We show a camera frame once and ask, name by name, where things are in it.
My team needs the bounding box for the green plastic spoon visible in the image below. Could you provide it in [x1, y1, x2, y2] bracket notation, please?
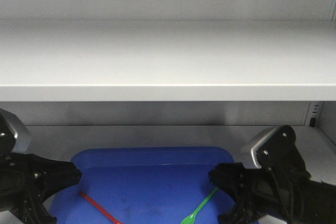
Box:
[180, 187, 218, 224]

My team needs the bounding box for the red plastic spoon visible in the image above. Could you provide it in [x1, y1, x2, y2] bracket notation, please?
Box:
[79, 191, 123, 224]

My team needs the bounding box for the grey cabinet shelf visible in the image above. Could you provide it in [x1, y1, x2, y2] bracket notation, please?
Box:
[1, 20, 335, 102]

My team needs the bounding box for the slotted cabinet rail right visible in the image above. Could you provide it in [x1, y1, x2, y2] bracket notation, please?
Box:
[306, 101, 323, 126]

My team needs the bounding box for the blue plastic tray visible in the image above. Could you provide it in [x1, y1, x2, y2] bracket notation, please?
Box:
[50, 147, 233, 223]

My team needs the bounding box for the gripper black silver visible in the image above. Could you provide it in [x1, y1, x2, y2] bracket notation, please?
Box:
[1, 109, 82, 224]
[208, 125, 335, 223]

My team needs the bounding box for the black shelf clip right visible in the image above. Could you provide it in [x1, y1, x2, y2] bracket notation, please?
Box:
[309, 118, 317, 127]

